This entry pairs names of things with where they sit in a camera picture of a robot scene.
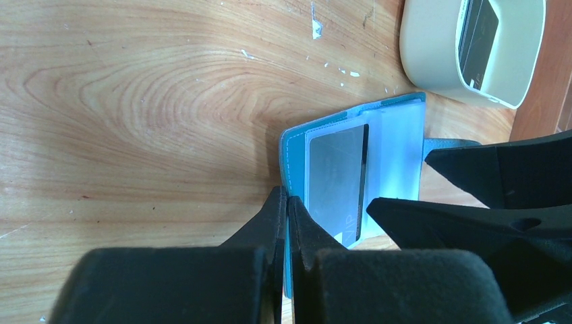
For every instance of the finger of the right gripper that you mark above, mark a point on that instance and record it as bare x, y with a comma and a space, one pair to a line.
526, 174
528, 250

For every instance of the beige oval tray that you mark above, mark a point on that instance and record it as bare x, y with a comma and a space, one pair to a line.
429, 50

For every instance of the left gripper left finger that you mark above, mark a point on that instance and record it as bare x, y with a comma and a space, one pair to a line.
238, 281

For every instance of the blue card holder wallet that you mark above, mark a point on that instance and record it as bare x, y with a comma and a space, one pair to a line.
396, 150

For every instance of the black card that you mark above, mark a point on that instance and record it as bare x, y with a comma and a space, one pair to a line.
480, 23

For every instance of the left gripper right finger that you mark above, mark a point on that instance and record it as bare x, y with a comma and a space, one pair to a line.
332, 284

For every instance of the grey card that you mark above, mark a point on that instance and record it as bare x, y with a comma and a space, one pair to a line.
337, 167

